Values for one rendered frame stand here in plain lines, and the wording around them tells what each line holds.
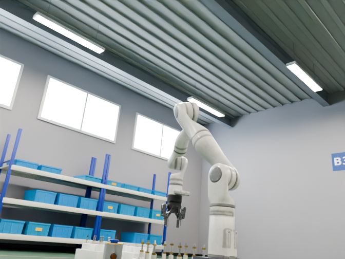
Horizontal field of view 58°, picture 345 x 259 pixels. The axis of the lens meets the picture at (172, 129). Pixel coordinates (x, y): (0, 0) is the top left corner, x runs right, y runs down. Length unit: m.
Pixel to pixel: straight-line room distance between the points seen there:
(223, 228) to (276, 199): 7.11
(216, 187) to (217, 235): 0.16
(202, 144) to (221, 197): 0.25
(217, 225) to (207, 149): 0.31
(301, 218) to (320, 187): 0.83
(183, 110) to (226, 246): 0.62
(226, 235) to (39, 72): 6.41
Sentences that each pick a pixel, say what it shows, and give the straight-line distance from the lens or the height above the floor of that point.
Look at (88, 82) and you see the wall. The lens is 7.67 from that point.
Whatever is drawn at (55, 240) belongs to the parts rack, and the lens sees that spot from 6.04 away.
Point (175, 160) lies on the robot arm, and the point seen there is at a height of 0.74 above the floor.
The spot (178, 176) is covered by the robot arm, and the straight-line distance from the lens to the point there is 1.61.
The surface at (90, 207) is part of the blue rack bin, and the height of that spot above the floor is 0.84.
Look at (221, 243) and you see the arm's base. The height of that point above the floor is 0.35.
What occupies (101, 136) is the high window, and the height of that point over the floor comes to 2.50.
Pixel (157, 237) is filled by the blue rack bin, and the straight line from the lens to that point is 7.41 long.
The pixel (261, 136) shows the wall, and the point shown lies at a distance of 8.82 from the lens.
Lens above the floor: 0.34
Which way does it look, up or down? 20 degrees up
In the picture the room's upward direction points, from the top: 5 degrees clockwise
